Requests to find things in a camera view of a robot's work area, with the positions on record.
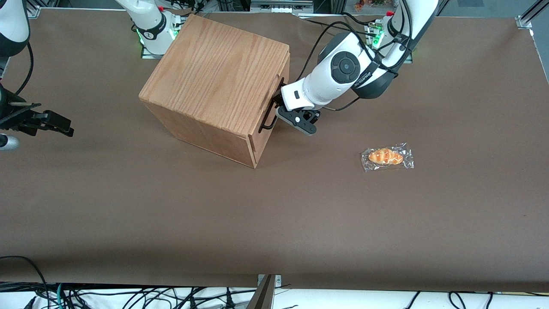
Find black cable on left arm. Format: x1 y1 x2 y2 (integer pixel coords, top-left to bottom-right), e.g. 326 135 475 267
296 13 412 112

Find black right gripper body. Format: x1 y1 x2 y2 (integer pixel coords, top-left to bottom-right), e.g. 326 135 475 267
0 88 43 133

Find thin black cable on table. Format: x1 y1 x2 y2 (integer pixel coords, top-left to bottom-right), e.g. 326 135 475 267
300 17 370 35

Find bread roll in clear wrapper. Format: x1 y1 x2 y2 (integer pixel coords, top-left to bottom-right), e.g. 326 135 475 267
362 143 415 172

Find black looped floor cable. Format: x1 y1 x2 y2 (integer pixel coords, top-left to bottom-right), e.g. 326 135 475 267
0 256 51 309

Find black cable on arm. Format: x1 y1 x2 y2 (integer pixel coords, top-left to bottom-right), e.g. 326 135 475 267
15 43 34 96
296 13 412 112

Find wooden drawer with black handle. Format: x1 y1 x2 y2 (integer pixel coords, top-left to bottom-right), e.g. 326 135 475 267
250 52 291 148

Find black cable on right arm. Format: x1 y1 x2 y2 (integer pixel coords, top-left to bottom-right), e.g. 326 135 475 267
15 43 34 96

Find wooden drawer cabinet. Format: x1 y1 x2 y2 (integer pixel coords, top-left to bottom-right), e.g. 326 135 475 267
139 14 291 169

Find grey background equipment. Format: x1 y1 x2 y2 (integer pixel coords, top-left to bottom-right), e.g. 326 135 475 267
250 0 314 13

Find orange background items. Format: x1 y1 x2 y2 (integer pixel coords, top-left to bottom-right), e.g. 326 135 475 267
354 0 386 12

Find silver cylinder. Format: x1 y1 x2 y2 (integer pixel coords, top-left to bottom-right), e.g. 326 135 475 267
0 134 21 151

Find dark metal post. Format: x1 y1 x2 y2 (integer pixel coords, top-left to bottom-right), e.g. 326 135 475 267
247 275 276 309

